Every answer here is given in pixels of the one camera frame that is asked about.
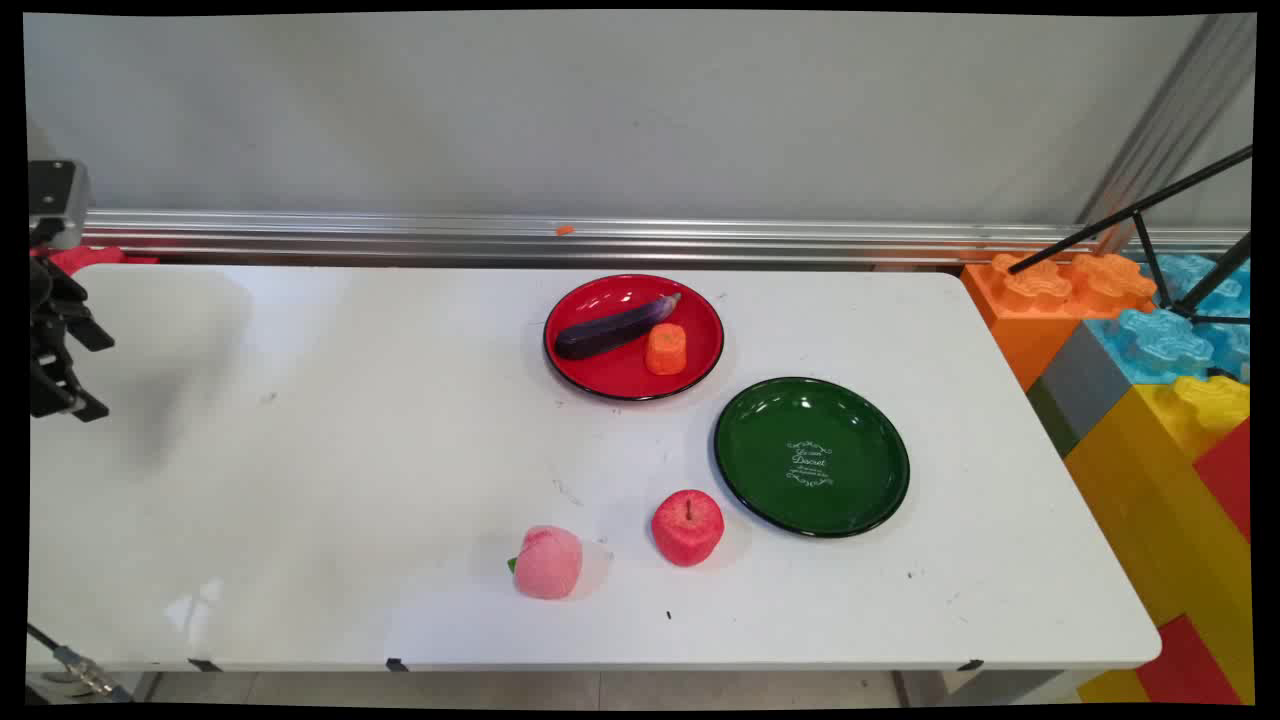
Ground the red enamel plate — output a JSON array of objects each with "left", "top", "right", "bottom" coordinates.
[{"left": 543, "top": 274, "right": 725, "bottom": 402}]

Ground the pink toy peach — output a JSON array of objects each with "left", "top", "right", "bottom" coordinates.
[{"left": 507, "top": 525, "right": 584, "bottom": 601}]

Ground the horizontal aluminium rail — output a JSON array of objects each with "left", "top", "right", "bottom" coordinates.
[{"left": 80, "top": 208, "right": 1251, "bottom": 267}]

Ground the green enamel plate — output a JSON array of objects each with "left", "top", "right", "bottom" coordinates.
[{"left": 713, "top": 377, "right": 911, "bottom": 539}]

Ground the red giant building block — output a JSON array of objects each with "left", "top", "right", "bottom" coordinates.
[
  {"left": 1135, "top": 614, "right": 1242, "bottom": 706},
  {"left": 1192, "top": 418, "right": 1253, "bottom": 546}
]

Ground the blue giant building block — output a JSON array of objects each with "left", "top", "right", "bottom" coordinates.
[{"left": 1085, "top": 252, "right": 1252, "bottom": 386}]

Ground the yellow giant building block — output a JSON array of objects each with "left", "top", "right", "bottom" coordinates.
[{"left": 1065, "top": 375, "right": 1256, "bottom": 706}]

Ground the grey giant building block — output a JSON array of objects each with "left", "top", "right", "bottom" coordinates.
[{"left": 1027, "top": 320, "right": 1131, "bottom": 459}]

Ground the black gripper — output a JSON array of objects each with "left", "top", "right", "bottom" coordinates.
[{"left": 27, "top": 252, "right": 116, "bottom": 423}]

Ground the black tripod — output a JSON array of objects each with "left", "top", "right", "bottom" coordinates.
[{"left": 1008, "top": 145, "right": 1254, "bottom": 383}]

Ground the red object behind arm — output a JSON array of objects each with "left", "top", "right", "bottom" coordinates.
[{"left": 45, "top": 245, "right": 161, "bottom": 277}]

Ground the orange giant building block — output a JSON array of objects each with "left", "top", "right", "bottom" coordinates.
[{"left": 960, "top": 252, "right": 1159, "bottom": 393}]

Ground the orange toy carrot piece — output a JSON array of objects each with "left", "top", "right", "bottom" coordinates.
[{"left": 645, "top": 323, "right": 689, "bottom": 377}]

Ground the metal-ended cable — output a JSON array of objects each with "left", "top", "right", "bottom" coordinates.
[{"left": 27, "top": 622, "right": 132, "bottom": 703}]

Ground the purple toy eggplant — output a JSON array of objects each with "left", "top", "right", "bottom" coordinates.
[{"left": 554, "top": 293, "right": 683, "bottom": 362}]

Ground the red toy apple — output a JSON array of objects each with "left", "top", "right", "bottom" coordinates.
[{"left": 651, "top": 489, "right": 726, "bottom": 568}]

